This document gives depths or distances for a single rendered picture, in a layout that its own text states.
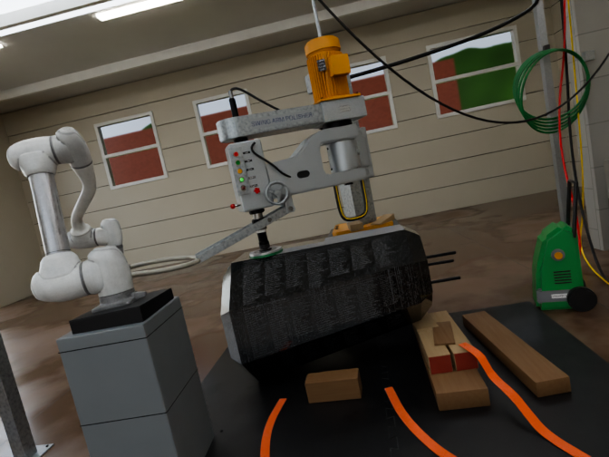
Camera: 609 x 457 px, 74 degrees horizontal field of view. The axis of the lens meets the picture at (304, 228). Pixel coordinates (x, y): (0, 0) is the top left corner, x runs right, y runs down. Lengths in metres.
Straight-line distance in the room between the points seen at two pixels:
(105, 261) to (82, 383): 0.52
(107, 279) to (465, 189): 7.89
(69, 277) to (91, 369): 0.41
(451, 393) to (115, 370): 1.54
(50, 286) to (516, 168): 8.59
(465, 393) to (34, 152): 2.28
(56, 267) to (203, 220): 7.25
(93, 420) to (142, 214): 7.80
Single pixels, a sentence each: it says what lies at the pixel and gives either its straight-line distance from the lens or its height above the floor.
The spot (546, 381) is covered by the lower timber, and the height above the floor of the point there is 0.09.
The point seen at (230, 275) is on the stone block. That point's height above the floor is 0.76.
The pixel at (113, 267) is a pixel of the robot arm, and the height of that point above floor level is 1.03.
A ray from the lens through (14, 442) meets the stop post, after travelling 3.08.
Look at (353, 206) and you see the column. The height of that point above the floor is 0.95.
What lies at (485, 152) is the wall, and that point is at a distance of 9.18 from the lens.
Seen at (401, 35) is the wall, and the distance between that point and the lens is 9.15.
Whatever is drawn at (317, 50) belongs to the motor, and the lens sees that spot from 2.82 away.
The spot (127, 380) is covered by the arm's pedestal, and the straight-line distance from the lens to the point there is 1.98.
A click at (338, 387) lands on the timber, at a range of 2.41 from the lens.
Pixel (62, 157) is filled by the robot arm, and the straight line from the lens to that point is 2.20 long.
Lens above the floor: 1.25
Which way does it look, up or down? 7 degrees down
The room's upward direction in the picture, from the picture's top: 12 degrees counter-clockwise
